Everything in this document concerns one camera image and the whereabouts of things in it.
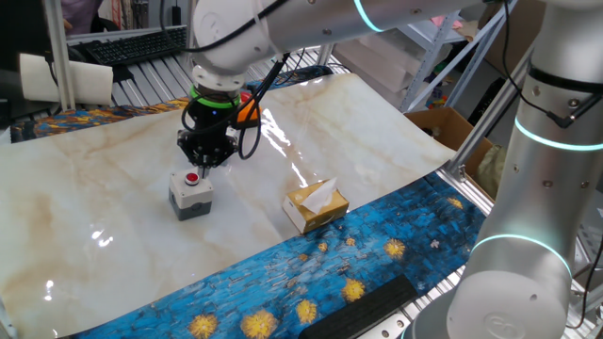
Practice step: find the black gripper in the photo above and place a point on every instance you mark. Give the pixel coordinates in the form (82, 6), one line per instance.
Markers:
(207, 120)

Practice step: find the orange box red mushroom button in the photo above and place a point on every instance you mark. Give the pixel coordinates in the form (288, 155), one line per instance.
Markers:
(249, 114)

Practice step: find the white box red button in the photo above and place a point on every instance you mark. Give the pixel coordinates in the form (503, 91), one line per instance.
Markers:
(190, 198)

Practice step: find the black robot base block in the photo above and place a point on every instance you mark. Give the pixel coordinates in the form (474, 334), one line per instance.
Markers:
(363, 306)

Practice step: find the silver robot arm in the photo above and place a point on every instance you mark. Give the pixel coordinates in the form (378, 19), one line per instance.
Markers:
(542, 188)

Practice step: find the black computer keyboard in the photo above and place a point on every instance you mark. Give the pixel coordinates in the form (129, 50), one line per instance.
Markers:
(141, 44)

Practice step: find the glossy marble pattern sheet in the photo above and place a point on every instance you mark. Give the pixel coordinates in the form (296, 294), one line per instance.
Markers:
(118, 235)

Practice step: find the white tissue sheet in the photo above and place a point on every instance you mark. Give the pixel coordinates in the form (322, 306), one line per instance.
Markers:
(320, 198)

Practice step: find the black power adapter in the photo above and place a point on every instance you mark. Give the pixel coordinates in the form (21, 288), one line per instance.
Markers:
(176, 16)

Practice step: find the white paper roll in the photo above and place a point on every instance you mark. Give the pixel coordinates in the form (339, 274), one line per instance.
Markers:
(89, 80)

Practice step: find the gold tissue box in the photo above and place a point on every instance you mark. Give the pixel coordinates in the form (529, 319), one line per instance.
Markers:
(325, 212)

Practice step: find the white foam box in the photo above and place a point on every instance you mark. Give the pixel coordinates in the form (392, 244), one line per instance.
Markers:
(405, 52)
(372, 70)

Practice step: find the blue starry painting cloth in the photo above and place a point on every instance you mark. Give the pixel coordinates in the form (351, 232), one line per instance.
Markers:
(353, 254)

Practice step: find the person in purple shirt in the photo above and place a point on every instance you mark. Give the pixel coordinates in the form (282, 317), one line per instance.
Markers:
(80, 11)

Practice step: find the black computer monitor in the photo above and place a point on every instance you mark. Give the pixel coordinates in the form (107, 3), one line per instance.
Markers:
(19, 33)

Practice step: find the colourful toy pile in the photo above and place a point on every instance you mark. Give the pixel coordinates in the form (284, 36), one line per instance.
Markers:
(437, 101)

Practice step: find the white metal shelf rack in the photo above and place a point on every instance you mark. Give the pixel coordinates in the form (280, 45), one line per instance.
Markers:
(426, 37)

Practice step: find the open cardboard box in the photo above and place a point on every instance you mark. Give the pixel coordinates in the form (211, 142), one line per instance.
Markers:
(452, 127)

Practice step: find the pink paper sheet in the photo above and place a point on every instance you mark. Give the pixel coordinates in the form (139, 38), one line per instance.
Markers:
(440, 22)

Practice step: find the olive cloth bag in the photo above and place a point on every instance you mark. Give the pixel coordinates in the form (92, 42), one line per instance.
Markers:
(490, 174)

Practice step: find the aluminium frame post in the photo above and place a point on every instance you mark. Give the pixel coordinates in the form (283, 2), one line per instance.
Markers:
(480, 127)
(326, 55)
(56, 47)

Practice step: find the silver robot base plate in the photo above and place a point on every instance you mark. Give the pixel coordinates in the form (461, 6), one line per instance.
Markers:
(386, 329)

